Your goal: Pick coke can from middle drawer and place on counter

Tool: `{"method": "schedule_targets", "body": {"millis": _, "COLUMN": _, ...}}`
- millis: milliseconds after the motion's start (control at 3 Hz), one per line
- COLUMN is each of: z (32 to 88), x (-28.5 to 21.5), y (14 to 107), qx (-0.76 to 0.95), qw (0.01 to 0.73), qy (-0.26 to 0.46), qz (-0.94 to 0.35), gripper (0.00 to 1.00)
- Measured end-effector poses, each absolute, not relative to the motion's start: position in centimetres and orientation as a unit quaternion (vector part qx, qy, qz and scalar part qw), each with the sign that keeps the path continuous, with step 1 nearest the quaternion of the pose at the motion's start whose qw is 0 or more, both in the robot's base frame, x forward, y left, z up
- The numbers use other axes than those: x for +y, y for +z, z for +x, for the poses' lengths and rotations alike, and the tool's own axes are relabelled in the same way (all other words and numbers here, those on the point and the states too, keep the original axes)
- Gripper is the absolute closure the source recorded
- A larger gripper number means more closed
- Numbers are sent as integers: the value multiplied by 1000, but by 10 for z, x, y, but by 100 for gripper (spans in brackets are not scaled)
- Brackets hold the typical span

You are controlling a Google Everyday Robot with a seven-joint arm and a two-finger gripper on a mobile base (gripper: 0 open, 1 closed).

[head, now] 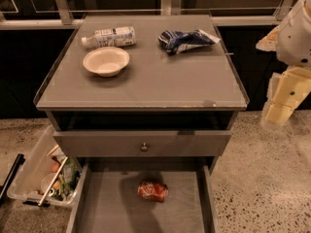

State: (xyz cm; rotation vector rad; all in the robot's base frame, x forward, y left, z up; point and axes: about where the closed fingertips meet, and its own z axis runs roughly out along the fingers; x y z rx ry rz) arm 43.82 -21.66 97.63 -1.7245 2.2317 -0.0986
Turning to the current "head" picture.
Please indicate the white plastic bottle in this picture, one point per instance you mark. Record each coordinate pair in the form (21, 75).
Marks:
(112, 37)

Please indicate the blue chip bag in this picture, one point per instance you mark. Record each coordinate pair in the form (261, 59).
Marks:
(174, 42)

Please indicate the black bin lid handle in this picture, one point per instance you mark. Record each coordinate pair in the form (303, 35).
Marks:
(10, 177)

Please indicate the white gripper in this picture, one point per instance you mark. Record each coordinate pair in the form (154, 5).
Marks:
(295, 38)

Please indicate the grey top drawer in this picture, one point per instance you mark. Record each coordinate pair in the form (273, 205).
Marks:
(142, 143)

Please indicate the open grey middle drawer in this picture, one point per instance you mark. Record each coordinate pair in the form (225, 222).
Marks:
(108, 202)

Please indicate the grey drawer cabinet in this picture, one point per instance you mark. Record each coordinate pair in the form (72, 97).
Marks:
(195, 90)

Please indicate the clear plastic storage bin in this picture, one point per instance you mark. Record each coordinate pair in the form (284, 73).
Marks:
(36, 173)

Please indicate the metal window frame railing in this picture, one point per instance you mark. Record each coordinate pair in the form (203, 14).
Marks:
(69, 14)

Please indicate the red coke can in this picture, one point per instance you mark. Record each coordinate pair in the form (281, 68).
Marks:
(156, 192)

